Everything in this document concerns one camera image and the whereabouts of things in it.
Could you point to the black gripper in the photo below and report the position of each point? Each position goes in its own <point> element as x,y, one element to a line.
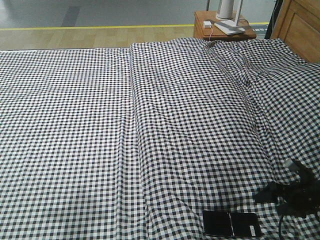
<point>301,198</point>

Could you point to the black smartphone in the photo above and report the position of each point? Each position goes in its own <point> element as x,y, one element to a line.
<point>231,224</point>

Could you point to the black white checkered bedsheet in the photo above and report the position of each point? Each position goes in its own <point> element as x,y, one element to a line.
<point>135,143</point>

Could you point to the wooden headboard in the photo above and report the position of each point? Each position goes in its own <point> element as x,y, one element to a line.
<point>298,25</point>

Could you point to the wooden nightstand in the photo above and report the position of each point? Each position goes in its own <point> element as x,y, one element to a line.
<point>200,32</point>

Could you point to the white charger adapter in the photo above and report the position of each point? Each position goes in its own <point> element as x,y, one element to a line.
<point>207,25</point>

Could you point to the white cylindrical appliance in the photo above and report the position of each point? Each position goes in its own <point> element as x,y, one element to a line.
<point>225,10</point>

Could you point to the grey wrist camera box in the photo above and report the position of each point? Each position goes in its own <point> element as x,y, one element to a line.
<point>294,166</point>

